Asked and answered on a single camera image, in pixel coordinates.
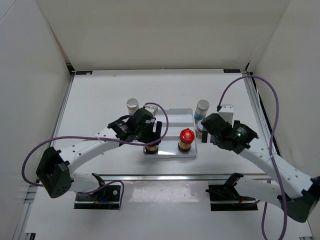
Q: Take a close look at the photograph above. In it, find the red-lid chili sauce jar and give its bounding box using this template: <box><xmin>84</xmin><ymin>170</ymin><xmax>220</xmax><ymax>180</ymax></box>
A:
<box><xmin>178</xmin><ymin>128</ymin><xmax>195</xmax><ymax>152</ymax></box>
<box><xmin>144</xmin><ymin>141</ymin><xmax>161</xmax><ymax>155</ymax></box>

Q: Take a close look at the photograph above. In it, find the left tall silver-capped shaker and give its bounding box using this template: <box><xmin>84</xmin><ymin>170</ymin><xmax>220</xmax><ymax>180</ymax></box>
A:
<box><xmin>126</xmin><ymin>98</ymin><xmax>139</xmax><ymax>116</ymax></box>

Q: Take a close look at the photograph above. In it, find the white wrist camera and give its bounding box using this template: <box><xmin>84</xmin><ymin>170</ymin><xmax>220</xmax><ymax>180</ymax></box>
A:
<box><xmin>218</xmin><ymin>104</ymin><xmax>234</xmax><ymax>124</ymax></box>
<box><xmin>143</xmin><ymin>104</ymin><xmax>159</xmax><ymax>117</ymax></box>

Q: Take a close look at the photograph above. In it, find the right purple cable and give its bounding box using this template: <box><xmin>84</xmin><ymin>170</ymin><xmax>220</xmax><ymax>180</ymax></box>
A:
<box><xmin>215</xmin><ymin>75</ymin><xmax>288</xmax><ymax>240</ymax></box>

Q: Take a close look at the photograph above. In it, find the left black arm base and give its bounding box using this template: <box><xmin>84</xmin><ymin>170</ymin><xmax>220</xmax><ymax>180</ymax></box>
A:
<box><xmin>73</xmin><ymin>173</ymin><xmax>125</xmax><ymax>210</ymax></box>

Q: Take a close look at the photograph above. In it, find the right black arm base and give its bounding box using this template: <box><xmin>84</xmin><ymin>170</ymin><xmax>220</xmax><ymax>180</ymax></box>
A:
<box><xmin>205</xmin><ymin>173</ymin><xmax>259</xmax><ymax>212</ymax></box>

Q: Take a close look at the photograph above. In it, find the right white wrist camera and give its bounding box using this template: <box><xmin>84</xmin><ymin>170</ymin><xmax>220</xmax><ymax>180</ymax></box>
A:
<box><xmin>218</xmin><ymin>104</ymin><xmax>234</xmax><ymax>124</ymax></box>

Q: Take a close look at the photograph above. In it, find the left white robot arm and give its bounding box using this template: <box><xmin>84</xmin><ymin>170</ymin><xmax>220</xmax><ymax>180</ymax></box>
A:
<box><xmin>36</xmin><ymin>105</ymin><xmax>162</xmax><ymax>200</ymax></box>

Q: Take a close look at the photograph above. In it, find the purple cable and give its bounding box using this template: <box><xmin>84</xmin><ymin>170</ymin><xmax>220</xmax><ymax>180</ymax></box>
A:
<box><xmin>21</xmin><ymin>101</ymin><xmax>170</xmax><ymax>196</ymax></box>
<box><xmin>215</xmin><ymin>75</ymin><xmax>288</xmax><ymax>240</ymax></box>

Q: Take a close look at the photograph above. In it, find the aluminium left rail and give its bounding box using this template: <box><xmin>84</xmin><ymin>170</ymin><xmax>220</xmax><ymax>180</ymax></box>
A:
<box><xmin>12</xmin><ymin>62</ymin><xmax>76</xmax><ymax>240</ymax></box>

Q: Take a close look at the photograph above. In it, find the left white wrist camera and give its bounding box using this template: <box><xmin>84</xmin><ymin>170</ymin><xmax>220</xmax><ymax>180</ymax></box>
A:
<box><xmin>143</xmin><ymin>104</ymin><xmax>159</xmax><ymax>117</ymax></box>

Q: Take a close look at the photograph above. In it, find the aluminium rail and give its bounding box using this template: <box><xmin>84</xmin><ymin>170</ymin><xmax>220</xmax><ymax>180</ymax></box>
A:
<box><xmin>12</xmin><ymin>62</ymin><xmax>76</xmax><ymax>240</ymax></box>
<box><xmin>99</xmin><ymin>173</ymin><xmax>273</xmax><ymax>182</ymax></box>
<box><xmin>242</xmin><ymin>71</ymin><xmax>273</xmax><ymax>146</ymax></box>

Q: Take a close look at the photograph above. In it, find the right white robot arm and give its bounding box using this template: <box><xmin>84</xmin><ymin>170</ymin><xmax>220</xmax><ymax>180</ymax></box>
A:
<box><xmin>202</xmin><ymin>113</ymin><xmax>320</xmax><ymax>223</ymax></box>

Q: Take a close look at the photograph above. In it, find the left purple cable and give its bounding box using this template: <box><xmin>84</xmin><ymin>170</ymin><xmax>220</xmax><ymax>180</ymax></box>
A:
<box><xmin>21</xmin><ymin>101</ymin><xmax>170</xmax><ymax>196</ymax></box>

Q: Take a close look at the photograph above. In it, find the tall silver-capped shaker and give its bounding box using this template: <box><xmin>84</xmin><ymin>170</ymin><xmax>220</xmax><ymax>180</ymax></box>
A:
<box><xmin>126</xmin><ymin>98</ymin><xmax>139</xmax><ymax>116</ymax></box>
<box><xmin>194</xmin><ymin>99</ymin><xmax>210</xmax><ymax>122</ymax></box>

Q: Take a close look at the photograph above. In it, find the aluminium front rail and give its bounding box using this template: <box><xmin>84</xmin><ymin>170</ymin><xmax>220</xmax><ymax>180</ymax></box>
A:
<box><xmin>99</xmin><ymin>173</ymin><xmax>273</xmax><ymax>182</ymax></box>

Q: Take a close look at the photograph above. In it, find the white divided organizer tray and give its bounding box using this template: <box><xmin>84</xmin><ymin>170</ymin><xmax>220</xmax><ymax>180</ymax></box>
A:
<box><xmin>143</xmin><ymin>108</ymin><xmax>197</xmax><ymax>160</ymax></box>

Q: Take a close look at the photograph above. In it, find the right tall silver-capped shaker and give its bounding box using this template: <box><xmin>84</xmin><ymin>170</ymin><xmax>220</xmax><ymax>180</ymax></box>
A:
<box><xmin>194</xmin><ymin>99</ymin><xmax>210</xmax><ymax>122</ymax></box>

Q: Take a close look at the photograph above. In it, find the aluminium right rail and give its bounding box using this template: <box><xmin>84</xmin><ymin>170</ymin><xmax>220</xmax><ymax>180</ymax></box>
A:
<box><xmin>242</xmin><ymin>71</ymin><xmax>273</xmax><ymax>146</ymax></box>

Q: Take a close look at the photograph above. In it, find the right short white-lid jar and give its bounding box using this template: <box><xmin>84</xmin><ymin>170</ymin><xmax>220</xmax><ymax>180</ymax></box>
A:
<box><xmin>195</xmin><ymin>119</ymin><xmax>207</xmax><ymax>139</ymax></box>

